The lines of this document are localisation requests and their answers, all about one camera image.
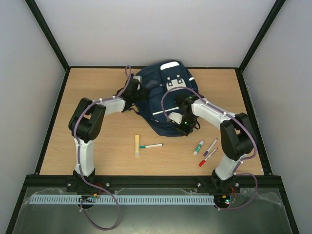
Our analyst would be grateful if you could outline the white glue stick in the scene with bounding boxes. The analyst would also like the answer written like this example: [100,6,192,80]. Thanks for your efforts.
[193,140,204,155]

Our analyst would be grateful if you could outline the navy blue student backpack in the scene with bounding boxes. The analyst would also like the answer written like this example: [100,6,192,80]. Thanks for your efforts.
[135,60,198,137]

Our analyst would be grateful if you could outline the yellow highlighter pen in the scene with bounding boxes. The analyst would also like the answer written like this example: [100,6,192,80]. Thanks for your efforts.
[135,135,140,157]

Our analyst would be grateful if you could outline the teal capped white marker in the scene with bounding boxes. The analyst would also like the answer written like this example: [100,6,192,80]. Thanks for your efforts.
[139,143,164,149]

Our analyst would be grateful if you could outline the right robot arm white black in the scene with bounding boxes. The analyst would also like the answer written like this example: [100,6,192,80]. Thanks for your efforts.
[169,95,257,191]

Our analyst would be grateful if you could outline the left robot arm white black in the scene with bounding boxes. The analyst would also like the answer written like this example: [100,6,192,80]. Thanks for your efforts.
[68,76,146,179]

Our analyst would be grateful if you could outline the purple capped white marker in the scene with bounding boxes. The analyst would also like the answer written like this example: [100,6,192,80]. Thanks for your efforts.
[203,138,217,156]

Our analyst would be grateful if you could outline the red capped white marker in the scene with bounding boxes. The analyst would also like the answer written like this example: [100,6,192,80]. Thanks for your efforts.
[199,148,218,167]

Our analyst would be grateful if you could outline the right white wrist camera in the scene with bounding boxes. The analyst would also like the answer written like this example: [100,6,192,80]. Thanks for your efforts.
[168,112,183,125]

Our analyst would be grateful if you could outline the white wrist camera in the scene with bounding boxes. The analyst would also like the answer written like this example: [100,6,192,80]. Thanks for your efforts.
[133,76,142,83]
[168,112,183,125]

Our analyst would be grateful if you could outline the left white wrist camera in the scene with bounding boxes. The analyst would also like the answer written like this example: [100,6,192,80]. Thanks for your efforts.
[133,76,142,83]

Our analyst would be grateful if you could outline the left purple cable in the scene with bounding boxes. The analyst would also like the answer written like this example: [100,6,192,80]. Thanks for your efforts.
[74,65,121,230]

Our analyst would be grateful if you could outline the black enclosure frame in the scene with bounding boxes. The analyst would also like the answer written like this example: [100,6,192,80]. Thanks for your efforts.
[6,0,299,234]

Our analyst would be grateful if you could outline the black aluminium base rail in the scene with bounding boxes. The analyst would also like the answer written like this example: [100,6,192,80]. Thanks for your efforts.
[25,175,242,193]

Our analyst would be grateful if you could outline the light blue slotted cable duct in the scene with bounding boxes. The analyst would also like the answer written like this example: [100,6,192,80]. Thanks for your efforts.
[29,195,215,205]

